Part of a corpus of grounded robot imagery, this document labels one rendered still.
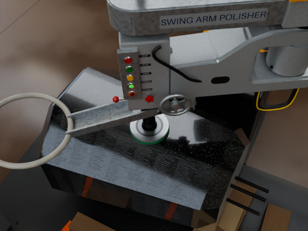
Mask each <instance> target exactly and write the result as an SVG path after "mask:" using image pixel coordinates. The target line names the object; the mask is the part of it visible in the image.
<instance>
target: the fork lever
mask: <svg viewBox="0 0 308 231"><path fill-rule="evenodd" d="M183 108H185V103H183V104H181V108H180V109H183ZM164 109H165V110H166V111H169V112H171V111H174V110H173V109H172V108H171V105H170V106H169V107H164ZM161 114H163V113H162V112H161V111H160V109H159V108H154V109H149V110H144V111H140V112H137V113H133V111H132V110H129V109H128V108H127V100H119V102H117V103H115V102H112V103H108V104H104V105H100V106H97V107H93V108H90V109H86V110H82V111H79V112H75V113H72V114H68V115H67V117H68V118H72V119H73V125H74V126H73V130H70V131H66V134H67V135H71V138H73V137H77V136H80V135H84V134H87V133H91V132H95V131H99V130H103V129H106V128H110V127H115V126H118V125H122V124H126V123H129V122H133V121H137V120H141V119H145V118H148V117H152V116H156V115H161Z"/></svg>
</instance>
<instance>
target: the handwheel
mask: <svg viewBox="0 0 308 231"><path fill-rule="evenodd" d="M171 98H172V101H171V102H169V101H167V100H169V99H171ZM177 98H184V99H183V100H181V101H179V100H177ZM185 102H188V106H187V107H186V108H185V109H184V110H181V111H179V112H177V110H178V109H180V108H181V104H183V103H185ZM163 104H166V105H171V108H172V109H173V110H174V112H169V111H166V110H165V109H164V108H163ZM191 107H192V100H191V99H190V97H188V96H187V95H185V94H181V93H174V94H170V95H168V96H166V97H164V98H163V99H162V100H161V102H160V104H159V109H160V111H161V112H162V113H164V114H166V115H168V116H179V115H182V114H185V113H186V112H188V111H189V110H190V108H191Z"/></svg>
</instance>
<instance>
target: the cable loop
mask: <svg viewBox="0 0 308 231"><path fill-rule="evenodd" d="M299 90H300V88H294V89H293V91H292V93H291V95H290V97H289V98H288V100H287V101H286V102H284V103H282V104H275V105H260V104H259V97H260V93H261V92H255V93H254V97H253V105H254V107H255V109H257V110H261V111H270V110H281V109H284V108H286V107H288V106H290V105H291V104H292V103H293V101H294V100H295V98H296V96H297V94H298V92H299Z"/></svg>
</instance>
